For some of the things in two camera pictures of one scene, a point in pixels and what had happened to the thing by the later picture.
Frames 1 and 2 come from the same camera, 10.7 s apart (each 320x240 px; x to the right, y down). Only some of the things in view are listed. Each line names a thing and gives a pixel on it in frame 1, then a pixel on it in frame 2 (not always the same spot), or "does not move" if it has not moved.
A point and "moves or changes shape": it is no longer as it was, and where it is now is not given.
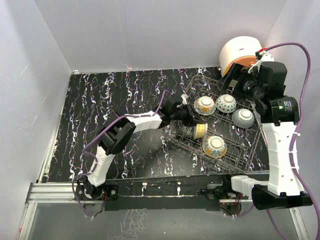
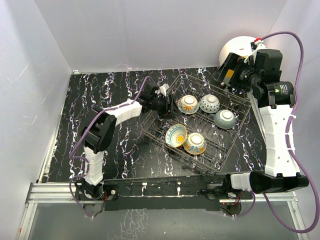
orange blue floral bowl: (214, 147) to (195, 144)
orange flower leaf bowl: (204, 105) moves or changes shape
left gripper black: (192, 117) to (169, 110)
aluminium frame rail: (56, 193) does not move
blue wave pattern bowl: (226, 103) to (209, 103)
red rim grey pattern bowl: (243, 118) to (224, 118)
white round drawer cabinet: (241, 50) does not move
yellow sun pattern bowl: (200, 130) to (176, 135)
